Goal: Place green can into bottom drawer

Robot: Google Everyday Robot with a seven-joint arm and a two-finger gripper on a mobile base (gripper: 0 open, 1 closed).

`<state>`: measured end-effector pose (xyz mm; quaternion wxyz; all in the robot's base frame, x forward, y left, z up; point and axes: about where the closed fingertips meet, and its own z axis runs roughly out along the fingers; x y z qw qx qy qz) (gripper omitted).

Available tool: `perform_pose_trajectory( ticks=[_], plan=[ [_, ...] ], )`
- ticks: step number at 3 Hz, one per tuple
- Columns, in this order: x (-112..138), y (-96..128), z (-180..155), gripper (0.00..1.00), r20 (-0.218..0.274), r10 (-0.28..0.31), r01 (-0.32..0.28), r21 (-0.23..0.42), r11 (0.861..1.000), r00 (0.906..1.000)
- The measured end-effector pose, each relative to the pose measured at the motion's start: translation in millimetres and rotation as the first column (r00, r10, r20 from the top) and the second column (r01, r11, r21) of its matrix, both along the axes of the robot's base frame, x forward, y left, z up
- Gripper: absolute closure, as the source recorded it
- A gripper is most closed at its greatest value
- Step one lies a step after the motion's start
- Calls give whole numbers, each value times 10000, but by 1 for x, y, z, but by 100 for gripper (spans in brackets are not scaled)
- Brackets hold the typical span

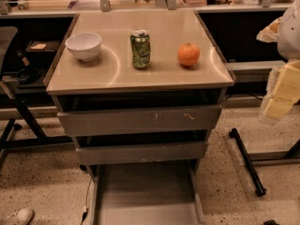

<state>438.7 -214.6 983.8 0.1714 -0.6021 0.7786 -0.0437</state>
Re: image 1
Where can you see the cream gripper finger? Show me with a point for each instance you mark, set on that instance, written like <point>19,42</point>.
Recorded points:
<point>283,90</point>

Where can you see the green soda can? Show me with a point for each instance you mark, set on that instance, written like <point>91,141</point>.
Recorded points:
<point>141,48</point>

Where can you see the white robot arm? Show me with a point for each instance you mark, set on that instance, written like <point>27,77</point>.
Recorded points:
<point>285,31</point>

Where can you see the top grey drawer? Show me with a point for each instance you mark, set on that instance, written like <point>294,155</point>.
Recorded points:
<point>139,112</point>

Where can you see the grey drawer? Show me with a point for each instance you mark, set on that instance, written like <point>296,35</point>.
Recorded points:
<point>139,112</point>
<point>158,193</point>
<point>142,147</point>

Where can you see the middle grey drawer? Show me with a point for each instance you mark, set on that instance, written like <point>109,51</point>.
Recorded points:
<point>142,147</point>

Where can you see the grey drawer cabinet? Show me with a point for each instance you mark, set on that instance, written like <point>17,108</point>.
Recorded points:
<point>112,71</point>

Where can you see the bottom grey drawer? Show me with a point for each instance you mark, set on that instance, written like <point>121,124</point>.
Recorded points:
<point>158,193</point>

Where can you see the black table leg base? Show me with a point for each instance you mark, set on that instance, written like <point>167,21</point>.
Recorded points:
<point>260,190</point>

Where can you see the orange fruit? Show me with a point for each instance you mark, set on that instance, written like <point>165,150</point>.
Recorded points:
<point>188,54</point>

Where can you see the white ceramic bowl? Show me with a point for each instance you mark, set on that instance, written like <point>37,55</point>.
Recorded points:
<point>84,46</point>

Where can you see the black box with label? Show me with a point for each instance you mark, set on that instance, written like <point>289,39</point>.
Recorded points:
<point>43,46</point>

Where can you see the white shoe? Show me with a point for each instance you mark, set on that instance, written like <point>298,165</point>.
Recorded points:
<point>21,217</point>

